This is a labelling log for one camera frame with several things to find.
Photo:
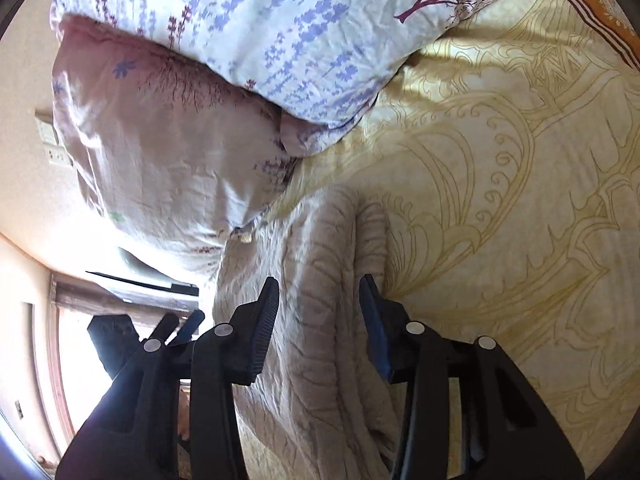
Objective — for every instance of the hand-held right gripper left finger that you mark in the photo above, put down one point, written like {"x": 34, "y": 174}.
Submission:
{"x": 260, "y": 332}

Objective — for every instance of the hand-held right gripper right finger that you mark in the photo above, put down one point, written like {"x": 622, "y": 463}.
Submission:
{"x": 375, "y": 332}

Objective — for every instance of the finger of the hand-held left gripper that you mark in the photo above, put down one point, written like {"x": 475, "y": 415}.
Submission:
{"x": 169, "y": 326}
{"x": 192, "y": 322}

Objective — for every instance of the cream knitted sweater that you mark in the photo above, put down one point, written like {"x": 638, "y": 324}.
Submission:
{"x": 320, "y": 285}

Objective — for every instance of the brown curtain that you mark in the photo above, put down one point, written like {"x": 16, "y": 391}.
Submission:
{"x": 100, "y": 297}

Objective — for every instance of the large bright window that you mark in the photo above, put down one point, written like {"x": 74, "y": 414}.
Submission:
{"x": 85, "y": 385}

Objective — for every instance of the dark flat board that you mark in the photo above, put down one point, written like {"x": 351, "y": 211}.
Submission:
{"x": 145, "y": 272}

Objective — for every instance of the pink floral pillow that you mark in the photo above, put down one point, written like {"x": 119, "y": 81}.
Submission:
{"x": 150, "y": 160}

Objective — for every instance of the yellow patterned bed sheet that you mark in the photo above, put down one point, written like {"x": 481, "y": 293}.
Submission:
{"x": 500, "y": 160}

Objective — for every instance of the white pillow with blue print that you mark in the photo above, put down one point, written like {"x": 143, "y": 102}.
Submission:
{"x": 250, "y": 25}

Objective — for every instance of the small wall plate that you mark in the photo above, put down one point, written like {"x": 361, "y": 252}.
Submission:
{"x": 19, "y": 408}

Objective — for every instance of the white wall socket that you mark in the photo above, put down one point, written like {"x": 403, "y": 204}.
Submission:
{"x": 59, "y": 155}

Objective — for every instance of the white wall switch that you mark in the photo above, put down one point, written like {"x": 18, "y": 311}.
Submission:
{"x": 46, "y": 127}

